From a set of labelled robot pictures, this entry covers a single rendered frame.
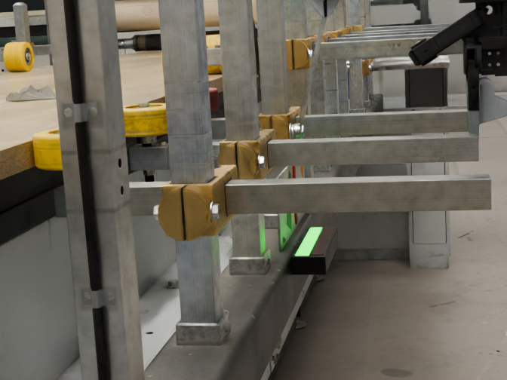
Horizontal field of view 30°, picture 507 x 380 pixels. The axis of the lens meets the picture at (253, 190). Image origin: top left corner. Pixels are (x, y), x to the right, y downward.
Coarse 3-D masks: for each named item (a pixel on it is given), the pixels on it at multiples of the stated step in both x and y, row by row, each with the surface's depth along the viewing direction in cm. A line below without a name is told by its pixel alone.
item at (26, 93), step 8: (24, 88) 152; (32, 88) 152; (40, 88) 154; (48, 88) 151; (8, 96) 150; (16, 96) 150; (24, 96) 149; (32, 96) 150; (40, 96) 150; (48, 96) 151
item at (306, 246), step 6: (312, 228) 138; (318, 228) 138; (306, 234) 135; (312, 234) 135; (318, 234) 135; (306, 240) 132; (312, 240) 131; (300, 246) 128; (306, 246) 128; (312, 246) 128; (300, 252) 125; (306, 252) 125
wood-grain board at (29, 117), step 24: (24, 72) 251; (48, 72) 243; (120, 72) 222; (144, 72) 216; (0, 96) 165; (144, 96) 146; (0, 120) 120; (24, 120) 118; (48, 120) 116; (0, 144) 94; (24, 144) 95; (0, 168) 89; (24, 168) 95
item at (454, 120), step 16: (368, 112) 142; (384, 112) 141; (400, 112) 140; (416, 112) 138; (432, 112) 138; (448, 112) 137; (464, 112) 137; (224, 128) 144; (304, 128) 141; (320, 128) 141; (336, 128) 141; (352, 128) 140; (368, 128) 140; (384, 128) 139; (400, 128) 139; (416, 128) 138; (432, 128) 138; (448, 128) 138; (464, 128) 137
